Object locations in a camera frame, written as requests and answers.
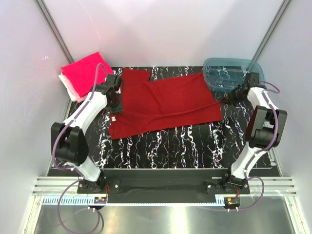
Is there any dark red t-shirt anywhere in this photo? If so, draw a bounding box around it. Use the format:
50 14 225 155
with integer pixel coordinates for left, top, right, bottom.
109 69 223 139

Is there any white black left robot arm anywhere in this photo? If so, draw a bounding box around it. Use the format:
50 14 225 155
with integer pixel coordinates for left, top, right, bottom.
51 75 122 193

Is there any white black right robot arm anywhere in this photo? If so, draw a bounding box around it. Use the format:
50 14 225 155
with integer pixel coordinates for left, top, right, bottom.
221 72 288 193

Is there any teal translucent plastic bin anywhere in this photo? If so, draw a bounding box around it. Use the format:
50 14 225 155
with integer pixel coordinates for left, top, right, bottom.
203 58 264 93

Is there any folded light pink t-shirt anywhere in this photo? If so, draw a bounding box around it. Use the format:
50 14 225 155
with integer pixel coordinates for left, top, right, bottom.
67 79 87 103

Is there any folded white t-shirt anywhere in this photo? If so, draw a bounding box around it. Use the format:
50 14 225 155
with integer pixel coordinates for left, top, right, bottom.
58 74 76 102

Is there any folded magenta t-shirt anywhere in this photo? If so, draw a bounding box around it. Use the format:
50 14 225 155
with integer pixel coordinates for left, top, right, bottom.
61 52 114 96

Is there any left small electronics board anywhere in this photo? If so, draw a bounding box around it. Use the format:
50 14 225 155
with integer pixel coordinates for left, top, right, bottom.
94 196 107 204

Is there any small electronics board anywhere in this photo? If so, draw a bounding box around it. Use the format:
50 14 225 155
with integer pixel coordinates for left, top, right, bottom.
94 196 107 204
225 197 240 206

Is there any right small electronics board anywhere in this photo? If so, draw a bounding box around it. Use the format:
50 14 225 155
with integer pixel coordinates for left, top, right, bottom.
225 197 240 206

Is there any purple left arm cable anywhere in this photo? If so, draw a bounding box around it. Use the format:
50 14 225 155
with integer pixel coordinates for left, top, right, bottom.
52 63 109 234

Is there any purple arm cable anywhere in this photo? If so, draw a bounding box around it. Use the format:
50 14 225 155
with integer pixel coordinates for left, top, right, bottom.
52 63 109 234
195 80 281 213

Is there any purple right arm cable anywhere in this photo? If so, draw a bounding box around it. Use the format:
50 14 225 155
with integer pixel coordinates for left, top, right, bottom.
195 80 281 213

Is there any right aluminium frame post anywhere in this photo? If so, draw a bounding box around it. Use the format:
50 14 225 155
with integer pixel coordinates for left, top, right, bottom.
252 0 292 62

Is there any aluminium frame post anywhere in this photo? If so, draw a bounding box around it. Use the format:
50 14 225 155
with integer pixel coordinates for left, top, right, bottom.
252 0 292 62
34 0 74 64

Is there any white slotted cable duct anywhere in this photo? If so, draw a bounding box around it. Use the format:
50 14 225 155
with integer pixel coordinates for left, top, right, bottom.
42 195 227 207

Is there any left aluminium frame post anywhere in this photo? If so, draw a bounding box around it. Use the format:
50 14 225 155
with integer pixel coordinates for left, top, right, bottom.
34 0 74 64

